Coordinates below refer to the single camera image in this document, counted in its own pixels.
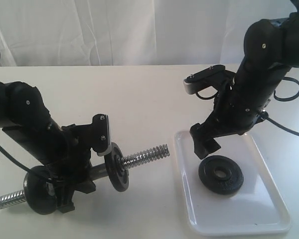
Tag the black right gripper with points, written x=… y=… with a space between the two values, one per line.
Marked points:
x=236 y=110

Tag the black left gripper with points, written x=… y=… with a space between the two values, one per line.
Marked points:
x=71 y=171

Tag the black weight plate with collar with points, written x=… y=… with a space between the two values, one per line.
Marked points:
x=36 y=191

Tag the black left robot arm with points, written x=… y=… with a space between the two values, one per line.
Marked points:
x=26 y=120

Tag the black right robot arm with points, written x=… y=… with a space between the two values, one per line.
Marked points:
x=271 y=50

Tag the chrome threaded dumbbell bar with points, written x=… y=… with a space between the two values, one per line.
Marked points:
x=96 y=172

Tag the white backdrop curtain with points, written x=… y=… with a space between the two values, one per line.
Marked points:
x=129 y=32

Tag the white plastic tray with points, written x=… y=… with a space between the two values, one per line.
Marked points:
x=257 y=208

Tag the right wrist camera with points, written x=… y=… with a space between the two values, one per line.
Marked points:
x=212 y=76

